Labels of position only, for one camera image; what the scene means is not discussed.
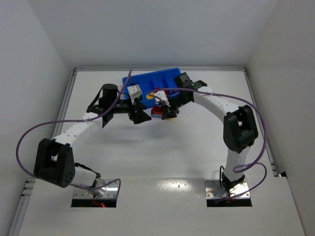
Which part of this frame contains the purple rounded lego block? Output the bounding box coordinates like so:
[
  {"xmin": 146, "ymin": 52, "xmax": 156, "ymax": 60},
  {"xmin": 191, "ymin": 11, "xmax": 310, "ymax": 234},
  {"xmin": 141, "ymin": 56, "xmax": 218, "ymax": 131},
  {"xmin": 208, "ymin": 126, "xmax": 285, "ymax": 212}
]
[{"xmin": 151, "ymin": 113, "xmax": 163, "ymax": 119}]

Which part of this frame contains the red lego brick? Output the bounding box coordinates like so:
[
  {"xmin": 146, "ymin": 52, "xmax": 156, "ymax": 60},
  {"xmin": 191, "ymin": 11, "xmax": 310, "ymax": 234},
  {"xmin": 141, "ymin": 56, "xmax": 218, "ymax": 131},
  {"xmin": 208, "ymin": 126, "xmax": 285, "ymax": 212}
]
[{"xmin": 151, "ymin": 106, "xmax": 163, "ymax": 116}]

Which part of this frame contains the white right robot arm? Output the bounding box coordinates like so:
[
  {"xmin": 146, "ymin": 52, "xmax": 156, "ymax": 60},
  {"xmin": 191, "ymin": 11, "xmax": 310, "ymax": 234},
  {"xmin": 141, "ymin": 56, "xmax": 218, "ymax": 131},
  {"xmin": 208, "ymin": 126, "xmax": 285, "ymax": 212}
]
[{"xmin": 154, "ymin": 73, "xmax": 258, "ymax": 192}]

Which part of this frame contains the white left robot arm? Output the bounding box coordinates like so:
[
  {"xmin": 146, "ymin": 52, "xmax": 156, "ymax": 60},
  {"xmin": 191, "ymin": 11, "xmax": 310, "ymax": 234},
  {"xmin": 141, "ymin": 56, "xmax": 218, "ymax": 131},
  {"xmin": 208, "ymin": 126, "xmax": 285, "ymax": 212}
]
[{"xmin": 33, "ymin": 84, "xmax": 151, "ymax": 188}]

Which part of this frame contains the blue divided plastic bin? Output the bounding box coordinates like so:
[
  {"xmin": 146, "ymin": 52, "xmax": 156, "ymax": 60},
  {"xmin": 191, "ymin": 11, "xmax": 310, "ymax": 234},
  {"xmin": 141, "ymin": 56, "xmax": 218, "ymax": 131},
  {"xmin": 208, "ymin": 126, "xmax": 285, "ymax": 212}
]
[{"xmin": 124, "ymin": 68, "xmax": 181, "ymax": 108}]

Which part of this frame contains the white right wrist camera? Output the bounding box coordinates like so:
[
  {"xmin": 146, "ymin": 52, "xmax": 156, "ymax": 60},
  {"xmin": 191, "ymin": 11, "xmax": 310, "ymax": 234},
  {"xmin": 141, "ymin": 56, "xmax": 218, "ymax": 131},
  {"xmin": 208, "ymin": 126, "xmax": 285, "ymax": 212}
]
[{"xmin": 154, "ymin": 90, "xmax": 170, "ymax": 107}]

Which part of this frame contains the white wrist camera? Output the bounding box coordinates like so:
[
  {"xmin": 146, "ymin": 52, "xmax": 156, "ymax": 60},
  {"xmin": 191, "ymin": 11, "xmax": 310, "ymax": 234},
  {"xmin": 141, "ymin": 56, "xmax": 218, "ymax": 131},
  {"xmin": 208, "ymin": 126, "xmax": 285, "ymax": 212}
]
[
  {"xmin": 127, "ymin": 84, "xmax": 143, "ymax": 104},
  {"xmin": 154, "ymin": 90, "xmax": 170, "ymax": 107}
]

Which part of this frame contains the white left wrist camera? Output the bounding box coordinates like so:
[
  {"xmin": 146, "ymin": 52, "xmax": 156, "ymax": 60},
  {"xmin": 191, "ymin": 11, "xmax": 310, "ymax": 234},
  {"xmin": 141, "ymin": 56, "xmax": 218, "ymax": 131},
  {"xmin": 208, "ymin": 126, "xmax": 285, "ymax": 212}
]
[{"xmin": 127, "ymin": 84, "xmax": 143, "ymax": 104}]

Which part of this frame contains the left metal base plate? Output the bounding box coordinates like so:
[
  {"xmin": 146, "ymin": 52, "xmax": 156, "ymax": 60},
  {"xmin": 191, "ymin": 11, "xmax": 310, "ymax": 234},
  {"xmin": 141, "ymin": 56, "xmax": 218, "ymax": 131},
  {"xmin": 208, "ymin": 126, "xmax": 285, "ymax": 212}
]
[{"xmin": 73, "ymin": 178, "xmax": 121, "ymax": 200}]

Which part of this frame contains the metal base plate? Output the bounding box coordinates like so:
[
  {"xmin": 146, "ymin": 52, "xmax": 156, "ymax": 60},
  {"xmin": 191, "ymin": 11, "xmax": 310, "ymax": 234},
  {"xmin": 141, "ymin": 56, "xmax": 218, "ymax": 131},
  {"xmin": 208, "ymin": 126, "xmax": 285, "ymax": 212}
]
[
  {"xmin": 204, "ymin": 178, "xmax": 251, "ymax": 199},
  {"xmin": 73, "ymin": 178, "xmax": 121, "ymax": 200}
]

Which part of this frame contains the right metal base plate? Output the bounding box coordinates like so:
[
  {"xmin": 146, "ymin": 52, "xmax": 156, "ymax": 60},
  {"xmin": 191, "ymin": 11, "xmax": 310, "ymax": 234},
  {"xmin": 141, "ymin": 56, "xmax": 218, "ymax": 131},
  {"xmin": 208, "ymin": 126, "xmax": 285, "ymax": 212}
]
[{"xmin": 204, "ymin": 178, "xmax": 251, "ymax": 199}]

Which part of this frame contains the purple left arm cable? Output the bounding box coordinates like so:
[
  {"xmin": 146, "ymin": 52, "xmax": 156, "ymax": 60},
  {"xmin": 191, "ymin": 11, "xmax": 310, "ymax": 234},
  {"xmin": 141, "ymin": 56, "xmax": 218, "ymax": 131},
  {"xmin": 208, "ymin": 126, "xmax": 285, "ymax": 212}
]
[{"xmin": 16, "ymin": 68, "xmax": 133, "ymax": 195}]

